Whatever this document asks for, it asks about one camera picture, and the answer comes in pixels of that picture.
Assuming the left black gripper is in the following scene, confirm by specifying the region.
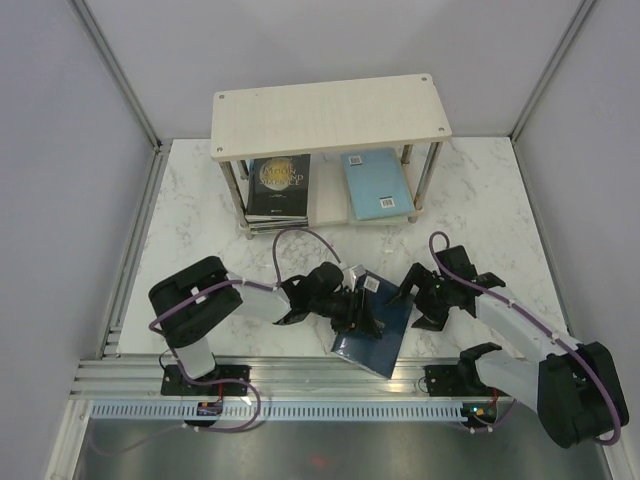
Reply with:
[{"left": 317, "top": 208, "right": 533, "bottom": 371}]
[{"left": 310, "top": 286, "right": 382, "bottom": 341}]

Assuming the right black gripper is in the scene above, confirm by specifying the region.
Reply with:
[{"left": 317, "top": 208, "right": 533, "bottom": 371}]
[{"left": 386, "top": 261, "right": 453, "bottom": 331}]

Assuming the navy blue crest book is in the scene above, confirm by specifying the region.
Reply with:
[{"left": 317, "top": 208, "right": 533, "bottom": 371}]
[{"left": 330, "top": 271, "right": 414, "bottom": 379}]

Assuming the yellow file folder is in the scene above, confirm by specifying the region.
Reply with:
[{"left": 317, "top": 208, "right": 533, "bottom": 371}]
[{"left": 348, "top": 215, "right": 412, "bottom": 225}]

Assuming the light blue barcode book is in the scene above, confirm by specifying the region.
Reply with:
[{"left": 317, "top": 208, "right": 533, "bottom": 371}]
[{"left": 341, "top": 148, "right": 415, "bottom": 221}]

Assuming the black Moon and Sixpence book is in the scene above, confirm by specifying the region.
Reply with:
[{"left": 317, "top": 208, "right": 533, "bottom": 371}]
[{"left": 246, "top": 154, "right": 311, "bottom": 220}]

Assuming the green fantasy cover book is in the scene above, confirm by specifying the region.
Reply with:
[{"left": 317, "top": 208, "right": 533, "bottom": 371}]
[{"left": 246, "top": 226, "right": 308, "bottom": 235}]

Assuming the purple Robinson Crusoe book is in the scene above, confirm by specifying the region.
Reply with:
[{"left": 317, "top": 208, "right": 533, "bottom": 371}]
[{"left": 248, "top": 221, "right": 308, "bottom": 232}]

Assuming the teal sea cover book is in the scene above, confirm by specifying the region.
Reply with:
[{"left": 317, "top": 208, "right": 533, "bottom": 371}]
[{"left": 246, "top": 215, "right": 308, "bottom": 226}]

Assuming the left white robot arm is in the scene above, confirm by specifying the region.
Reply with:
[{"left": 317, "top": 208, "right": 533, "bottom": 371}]
[{"left": 148, "top": 256, "right": 382, "bottom": 395}]

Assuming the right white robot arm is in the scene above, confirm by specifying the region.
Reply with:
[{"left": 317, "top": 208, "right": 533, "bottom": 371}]
[{"left": 390, "top": 245, "right": 629, "bottom": 448}]

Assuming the white two-tier wooden shelf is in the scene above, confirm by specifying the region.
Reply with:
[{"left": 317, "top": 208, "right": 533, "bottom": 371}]
[{"left": 210, "top": 73, "right": 452, "bottom": 238}]

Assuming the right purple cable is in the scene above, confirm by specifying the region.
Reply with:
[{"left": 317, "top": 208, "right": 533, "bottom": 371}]
[{"left": 428, "top": 230, "right": 630, "bottom": 446}]

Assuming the purple cable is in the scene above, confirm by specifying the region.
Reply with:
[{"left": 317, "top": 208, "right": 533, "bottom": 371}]
[
  {"left": 149, "top": 228, "right": 351, "bottom": 361},
  {"left": 428, "top": 230, "right": 630, "bottom": 446}
]

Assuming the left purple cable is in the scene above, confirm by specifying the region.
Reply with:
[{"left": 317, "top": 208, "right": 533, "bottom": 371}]
[{"left": 149, "top": 228, "right": 351, "bottom": 361}]

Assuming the white slotted cable duct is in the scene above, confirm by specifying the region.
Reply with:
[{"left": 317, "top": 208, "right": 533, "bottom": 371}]
[{"left": 90, "top": 400, "right": 490, "bottom": 422}]

